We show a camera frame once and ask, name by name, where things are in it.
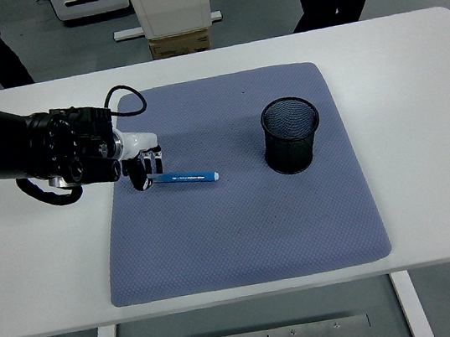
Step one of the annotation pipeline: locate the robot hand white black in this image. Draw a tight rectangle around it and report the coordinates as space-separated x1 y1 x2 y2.
115 123 168 195

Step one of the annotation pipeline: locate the white cabinet with dark slot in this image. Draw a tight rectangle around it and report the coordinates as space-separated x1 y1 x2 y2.
49 0 133 24

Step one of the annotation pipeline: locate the blue marker pen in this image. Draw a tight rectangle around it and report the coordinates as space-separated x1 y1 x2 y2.
147 163 222 190

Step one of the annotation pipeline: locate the white upright stand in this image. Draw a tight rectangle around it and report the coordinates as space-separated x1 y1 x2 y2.
127 0 217 42

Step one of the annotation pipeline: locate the blue-grey textured mat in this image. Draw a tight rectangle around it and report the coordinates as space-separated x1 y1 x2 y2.
80 52 396 309

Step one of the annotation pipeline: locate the white stand base bar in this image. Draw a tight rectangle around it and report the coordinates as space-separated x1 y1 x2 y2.
112 9 225 43

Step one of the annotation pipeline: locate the brown cardboard box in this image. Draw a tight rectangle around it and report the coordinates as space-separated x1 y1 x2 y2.
147 28 213 61

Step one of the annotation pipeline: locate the black mesh pen holder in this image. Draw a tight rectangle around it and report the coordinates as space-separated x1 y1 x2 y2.
256 92 329 179

